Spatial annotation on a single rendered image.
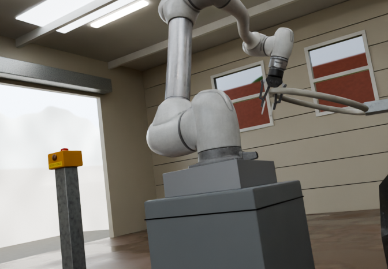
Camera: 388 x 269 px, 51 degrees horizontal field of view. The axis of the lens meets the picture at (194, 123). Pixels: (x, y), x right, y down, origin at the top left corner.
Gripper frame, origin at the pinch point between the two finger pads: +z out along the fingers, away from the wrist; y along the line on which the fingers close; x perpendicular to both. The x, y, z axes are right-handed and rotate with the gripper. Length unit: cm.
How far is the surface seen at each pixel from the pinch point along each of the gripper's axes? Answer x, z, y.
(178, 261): -85, 58, -18
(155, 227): -80, 51, -28
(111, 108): 703, 24, -334
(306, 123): 640, -38, 95
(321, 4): 611, -269, 68
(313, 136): 633, -15, 114
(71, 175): -18, 54, -85
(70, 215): -22, 72, -79
